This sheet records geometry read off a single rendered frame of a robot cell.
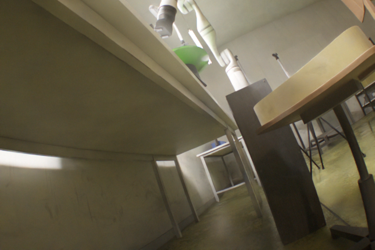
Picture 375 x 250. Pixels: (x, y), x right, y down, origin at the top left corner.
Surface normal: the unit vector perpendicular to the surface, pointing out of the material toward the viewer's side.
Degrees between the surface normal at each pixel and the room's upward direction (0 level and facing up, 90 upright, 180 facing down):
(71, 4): 90
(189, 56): 159
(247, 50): 90
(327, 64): 90
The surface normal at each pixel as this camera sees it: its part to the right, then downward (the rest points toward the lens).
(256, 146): -0.30, -0.26
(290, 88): -0.85, 0.10
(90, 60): 0.32, 0.87
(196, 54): 0.52, 0.62
